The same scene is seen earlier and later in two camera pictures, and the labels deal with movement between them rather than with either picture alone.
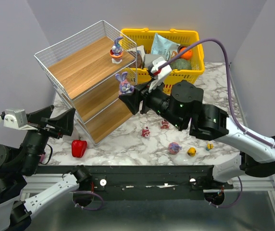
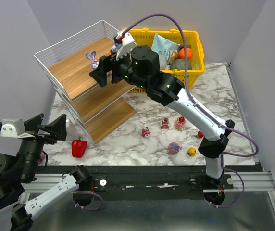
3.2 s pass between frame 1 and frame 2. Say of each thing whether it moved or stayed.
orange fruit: stayed
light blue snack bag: stayed
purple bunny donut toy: moved
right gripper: moved
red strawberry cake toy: stayed
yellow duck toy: stayed
